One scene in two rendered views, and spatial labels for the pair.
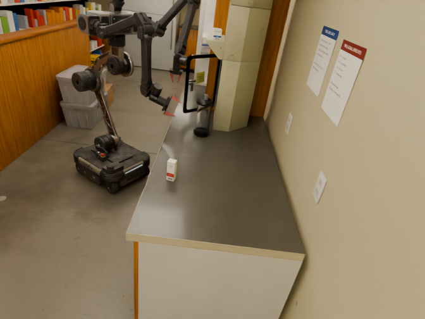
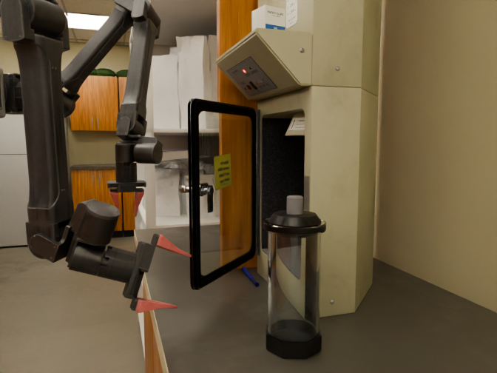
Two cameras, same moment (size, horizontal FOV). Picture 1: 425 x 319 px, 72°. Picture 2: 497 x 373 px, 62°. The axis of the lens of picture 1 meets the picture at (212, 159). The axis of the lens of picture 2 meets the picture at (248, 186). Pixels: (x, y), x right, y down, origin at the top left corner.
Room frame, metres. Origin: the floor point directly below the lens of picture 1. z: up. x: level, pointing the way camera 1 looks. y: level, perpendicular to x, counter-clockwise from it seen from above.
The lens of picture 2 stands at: (1.09, 0.37, 1.30)
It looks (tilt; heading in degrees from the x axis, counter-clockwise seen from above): 6 degrees down; 344
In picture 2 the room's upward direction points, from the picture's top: straight up
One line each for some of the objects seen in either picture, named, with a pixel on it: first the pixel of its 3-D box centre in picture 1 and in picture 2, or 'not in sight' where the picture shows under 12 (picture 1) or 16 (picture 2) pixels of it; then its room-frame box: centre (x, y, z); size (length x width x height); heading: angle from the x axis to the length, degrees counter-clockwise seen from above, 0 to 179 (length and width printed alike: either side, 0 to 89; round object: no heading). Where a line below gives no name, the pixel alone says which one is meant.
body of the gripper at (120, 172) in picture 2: (176, 67); (126, 175); (2.29, 0.39, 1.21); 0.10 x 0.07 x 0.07; 95
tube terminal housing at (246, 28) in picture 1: (239, 70); (328, 132); (2.01, -0.09, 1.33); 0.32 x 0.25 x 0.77; 2
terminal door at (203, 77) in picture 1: (202, 83); (226, 189); (2.04, 0.15, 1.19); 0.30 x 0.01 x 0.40; 138
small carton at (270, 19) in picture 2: (216, 33); (268, 25); (1.93, 0.09, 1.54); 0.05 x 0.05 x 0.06; 16
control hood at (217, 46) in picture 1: (215, 45); (257, 70); (2.00, 0.09, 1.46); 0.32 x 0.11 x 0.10; 2
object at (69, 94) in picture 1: (84, 84); not in sight; (3.59, 1.78, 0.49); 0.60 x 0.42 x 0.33; 2
